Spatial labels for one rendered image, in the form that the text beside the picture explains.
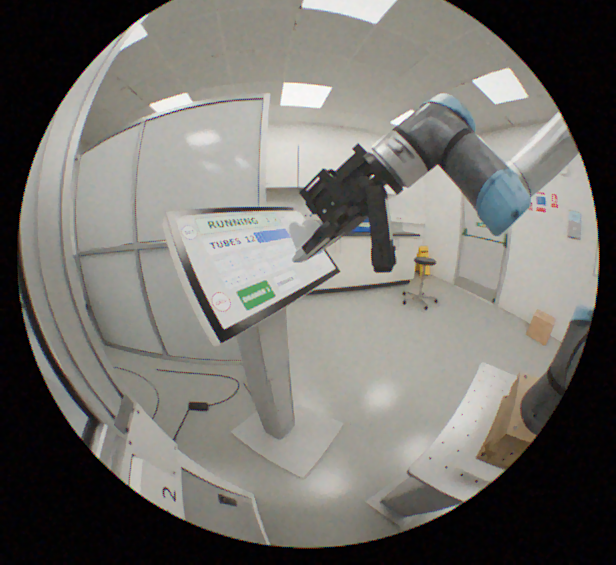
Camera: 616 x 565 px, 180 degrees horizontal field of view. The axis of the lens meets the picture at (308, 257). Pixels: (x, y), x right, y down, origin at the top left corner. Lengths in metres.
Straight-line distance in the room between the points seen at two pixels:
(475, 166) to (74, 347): 0.44
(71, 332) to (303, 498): 1.11
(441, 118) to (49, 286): 0.44
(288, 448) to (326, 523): 0.55
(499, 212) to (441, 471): 0.45
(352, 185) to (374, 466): 1.25
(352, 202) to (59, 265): 0.35
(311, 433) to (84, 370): 1.15
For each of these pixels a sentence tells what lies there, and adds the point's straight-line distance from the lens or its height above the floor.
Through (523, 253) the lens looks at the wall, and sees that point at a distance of 3.31.
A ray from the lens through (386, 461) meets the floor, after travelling 1.28.
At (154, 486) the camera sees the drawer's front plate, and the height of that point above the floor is 0.90.
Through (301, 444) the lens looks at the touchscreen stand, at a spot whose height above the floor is 0.04.
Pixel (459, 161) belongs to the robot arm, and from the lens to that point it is 0.24.
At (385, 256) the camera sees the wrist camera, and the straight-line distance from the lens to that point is 0.25.
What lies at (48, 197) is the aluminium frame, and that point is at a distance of 0.24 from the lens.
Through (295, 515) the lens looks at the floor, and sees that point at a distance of 1.18.
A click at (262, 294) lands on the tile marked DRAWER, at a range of 0.45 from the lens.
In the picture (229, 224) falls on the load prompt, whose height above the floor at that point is 1.15.
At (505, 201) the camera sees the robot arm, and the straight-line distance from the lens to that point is 0.22.
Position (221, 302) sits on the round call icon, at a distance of 0.39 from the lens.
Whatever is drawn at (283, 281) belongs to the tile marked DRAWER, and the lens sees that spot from 0.50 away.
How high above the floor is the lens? 1.18
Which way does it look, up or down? 13 degrees down
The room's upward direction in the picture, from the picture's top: straight up
